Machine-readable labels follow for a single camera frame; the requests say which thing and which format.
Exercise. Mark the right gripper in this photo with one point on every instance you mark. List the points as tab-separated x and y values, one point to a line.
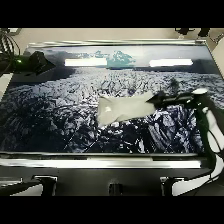
158	97

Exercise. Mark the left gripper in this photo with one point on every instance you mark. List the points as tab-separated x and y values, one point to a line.
40	62

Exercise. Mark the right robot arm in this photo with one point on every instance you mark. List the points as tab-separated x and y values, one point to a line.
214	128

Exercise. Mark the light grey garment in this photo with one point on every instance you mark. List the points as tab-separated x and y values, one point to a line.
124	108

